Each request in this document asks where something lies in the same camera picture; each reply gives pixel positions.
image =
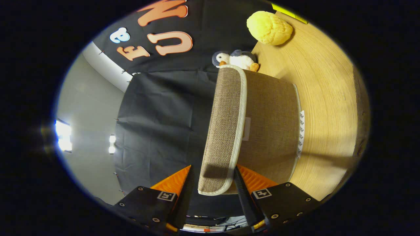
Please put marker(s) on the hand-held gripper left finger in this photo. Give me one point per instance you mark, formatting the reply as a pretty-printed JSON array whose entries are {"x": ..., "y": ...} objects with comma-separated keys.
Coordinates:
[{"x": 185, "y": 203}]

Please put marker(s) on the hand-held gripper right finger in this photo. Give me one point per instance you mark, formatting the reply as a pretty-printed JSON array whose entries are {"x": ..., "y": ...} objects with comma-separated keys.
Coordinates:
[{"x": 246, "y": 203}]

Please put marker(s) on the brown fabric storage box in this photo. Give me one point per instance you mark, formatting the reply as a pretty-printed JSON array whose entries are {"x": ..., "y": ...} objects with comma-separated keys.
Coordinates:
[{"x": 272, "y": 108}]

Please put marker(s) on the narrow ceiling light strip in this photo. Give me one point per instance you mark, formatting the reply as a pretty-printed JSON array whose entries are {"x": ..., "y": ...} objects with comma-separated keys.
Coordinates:
[{"x": 112, "y": 144}]

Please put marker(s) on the large ceiling light panel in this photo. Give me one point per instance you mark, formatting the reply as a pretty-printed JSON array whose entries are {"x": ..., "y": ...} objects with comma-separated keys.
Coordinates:
[{"x": 62, "y": 136}]

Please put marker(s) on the penguin plush toy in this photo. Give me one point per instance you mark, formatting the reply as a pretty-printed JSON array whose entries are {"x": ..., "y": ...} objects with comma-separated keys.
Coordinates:
[{"x": 241, "y": 60}]

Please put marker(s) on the yellow bread plush toy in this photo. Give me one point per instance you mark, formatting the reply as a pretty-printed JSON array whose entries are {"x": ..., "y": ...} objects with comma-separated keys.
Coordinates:
[{"x": 269, "y": 28}]

